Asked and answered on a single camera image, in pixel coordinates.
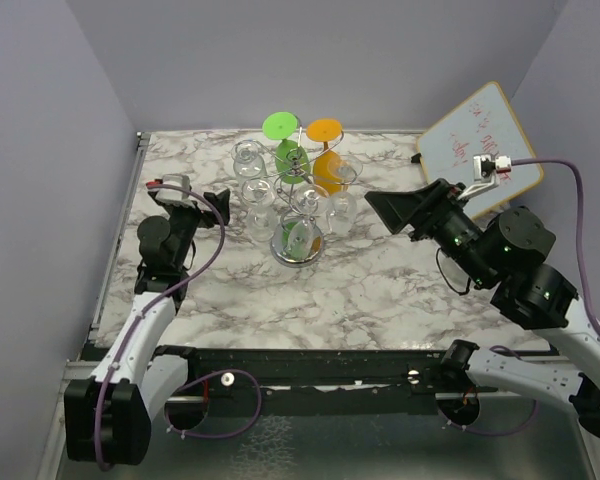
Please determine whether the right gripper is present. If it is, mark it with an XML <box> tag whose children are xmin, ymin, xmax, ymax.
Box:
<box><xmin>366</xmin><ymin>176</ymin><xmax>497</xmax><ymax>287</ymax></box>

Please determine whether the clear wine glass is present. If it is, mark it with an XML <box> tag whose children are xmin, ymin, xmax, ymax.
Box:
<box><xmin>286</xmin><ymin>184</ymin><xmax>329</xmax><ymax>261</ymax></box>
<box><xmin>241</xmin><ymin>178</ymin><xmax>278</xmax><ymax>242</ymax></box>
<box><xmin>327</xmin><ymin>156</ymin><xmax>363</xmax><ymax>236</ymax></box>
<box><xmin>231</xmin><ymin>140</ymin><xmax>266</xmax><ymax>182</ymax></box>

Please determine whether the orange plastic wine glass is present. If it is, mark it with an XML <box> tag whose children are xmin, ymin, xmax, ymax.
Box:
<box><xmin>306</xmin><ymin>118</ymin><xmax>361</xmax><ymax>195</ymax></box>

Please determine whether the green plastic wine glass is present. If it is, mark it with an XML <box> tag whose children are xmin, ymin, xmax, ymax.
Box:
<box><xmin>262</xmin><ymin>111</ymin><xmax>310</xmax><ymax>185</ymax></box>

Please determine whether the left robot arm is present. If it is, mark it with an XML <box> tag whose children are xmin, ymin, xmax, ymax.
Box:
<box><xmin>64</xmin><ymin>180</ymin><xmax>230</xmax><ymax>471</ymax></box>

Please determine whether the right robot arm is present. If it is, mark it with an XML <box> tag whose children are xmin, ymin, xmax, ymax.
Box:
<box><xmin>364</xmin><ymin>179</ymin><xmax>600</xmax><ymax>439</ymax></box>

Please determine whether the chrome wine glass rack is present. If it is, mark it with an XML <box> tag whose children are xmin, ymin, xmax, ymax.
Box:
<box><xmin>231</xmin><ymin>118</ymin><xmax>362</xmax><ymax>268</ymax></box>

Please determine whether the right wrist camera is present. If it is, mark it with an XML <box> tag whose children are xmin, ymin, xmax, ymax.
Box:
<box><xmin>459</xmin><ymin>153</ymin><xmax>512</xmax><ymax>201</ymax></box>

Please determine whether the whiteboard with yellow frame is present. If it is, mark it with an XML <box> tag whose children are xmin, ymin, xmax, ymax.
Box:
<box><xmin>416</xmin><ymin>81</ymin><xmax>544</xmax><ymax>219</ymax></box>

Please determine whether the black front table rail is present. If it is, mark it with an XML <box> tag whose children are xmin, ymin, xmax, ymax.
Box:
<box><xmin>152</xmin><ymin>346</ymin><xmax>478</xmax><ymax>425</ymax></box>

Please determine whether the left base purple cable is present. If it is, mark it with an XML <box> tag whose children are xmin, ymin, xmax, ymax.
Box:
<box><xmin>163</xmin><ymin>368</ymin><xmax>262</xmax><ymax>441</ymax></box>

